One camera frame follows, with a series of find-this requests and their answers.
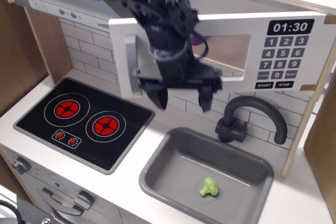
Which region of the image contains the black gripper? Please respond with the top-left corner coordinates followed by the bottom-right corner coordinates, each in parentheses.
top-left (132, 41), bottom-right (222, 112)

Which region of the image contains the white toy microwave door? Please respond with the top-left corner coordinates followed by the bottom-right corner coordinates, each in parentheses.
top-left (109, 12), bottom-right (335, 98)

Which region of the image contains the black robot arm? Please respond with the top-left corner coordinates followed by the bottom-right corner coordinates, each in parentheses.
top-left (103, 0), bottom-right (222, 111)

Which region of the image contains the purple toy eggplant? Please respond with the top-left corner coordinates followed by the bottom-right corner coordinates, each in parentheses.
top-left (191, 35), bottom-right (208, 46)

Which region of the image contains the dark grey toy faucet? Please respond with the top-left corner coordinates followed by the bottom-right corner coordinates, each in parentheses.
top-left (215, 96), bottom-right (288, 145)

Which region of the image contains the grey toy sink basin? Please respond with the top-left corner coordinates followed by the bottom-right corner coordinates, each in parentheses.
top-left (139, 127), bottom-right (274, 223)

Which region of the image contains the black toy stove top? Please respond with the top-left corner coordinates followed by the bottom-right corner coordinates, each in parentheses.
top-left (14, 78), bottom-right (154, 175)

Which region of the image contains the green toy broccoli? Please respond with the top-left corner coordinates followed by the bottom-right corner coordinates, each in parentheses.
top-left (199, 177), bottom-right (219, 197)

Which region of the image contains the brown cardboard panel right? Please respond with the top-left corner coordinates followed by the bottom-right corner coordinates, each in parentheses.
top-left (304, 74), bottom-right (335, 220)

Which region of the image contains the grey toy range hood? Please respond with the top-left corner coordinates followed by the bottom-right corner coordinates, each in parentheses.
top-left (14, 0), bottom-right (120, 32)

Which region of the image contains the grey oven knob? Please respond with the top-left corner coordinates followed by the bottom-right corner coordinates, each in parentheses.
top-left (13, 157), bottom-right (32, 175)

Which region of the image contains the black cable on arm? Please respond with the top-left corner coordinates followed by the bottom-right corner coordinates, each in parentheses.
top-left (190, 31), bottom-right (209, 59)

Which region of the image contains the grey microwave door handle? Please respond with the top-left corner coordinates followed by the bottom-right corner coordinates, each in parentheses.
top-left (124, 35), bottom-right (142, 98)

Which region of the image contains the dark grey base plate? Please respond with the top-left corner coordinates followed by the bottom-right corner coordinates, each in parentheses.
top-left (16, 195), bottom-right (62, 224)

